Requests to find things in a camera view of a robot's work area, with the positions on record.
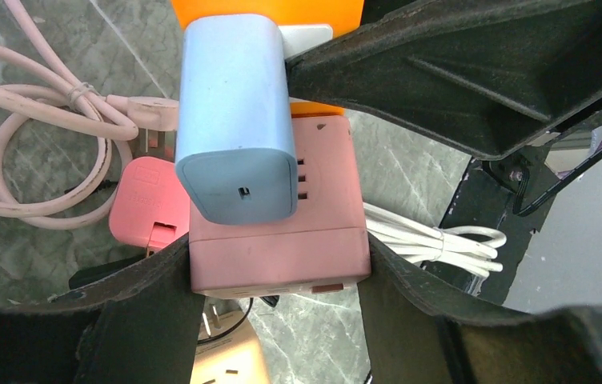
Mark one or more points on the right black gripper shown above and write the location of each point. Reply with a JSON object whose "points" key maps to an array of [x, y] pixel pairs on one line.
{"points": [[484, 77]]}

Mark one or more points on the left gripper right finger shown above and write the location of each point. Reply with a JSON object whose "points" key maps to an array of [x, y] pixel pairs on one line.
{"points": [[420, 329]]}

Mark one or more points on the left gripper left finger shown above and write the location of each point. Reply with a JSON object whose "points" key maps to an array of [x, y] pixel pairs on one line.
{"points": [[138, 325]]}

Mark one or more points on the black power adapter plug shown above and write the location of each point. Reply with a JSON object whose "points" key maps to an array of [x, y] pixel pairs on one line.
{"points": [[92, 274]]}

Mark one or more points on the beige cube socket adapter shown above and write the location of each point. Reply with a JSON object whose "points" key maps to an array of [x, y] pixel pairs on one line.
{"points": [[229, 349]]}

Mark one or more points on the pink square socket adapter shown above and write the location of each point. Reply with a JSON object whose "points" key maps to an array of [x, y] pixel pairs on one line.
{"points": [[322, 247]]}

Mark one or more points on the dark pink plug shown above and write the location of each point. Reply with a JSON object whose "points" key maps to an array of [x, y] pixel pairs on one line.
{"points": [[150, 208]]}

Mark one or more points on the orange power strip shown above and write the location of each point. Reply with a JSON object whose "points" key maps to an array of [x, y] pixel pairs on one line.
{"points": [[280, 10]]}

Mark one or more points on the blue small adapter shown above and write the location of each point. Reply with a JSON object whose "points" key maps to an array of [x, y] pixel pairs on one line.
{"points": [[235, 148]]}

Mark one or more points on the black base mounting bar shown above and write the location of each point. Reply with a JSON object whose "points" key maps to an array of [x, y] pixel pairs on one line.
{"points": [[480, 201]]}

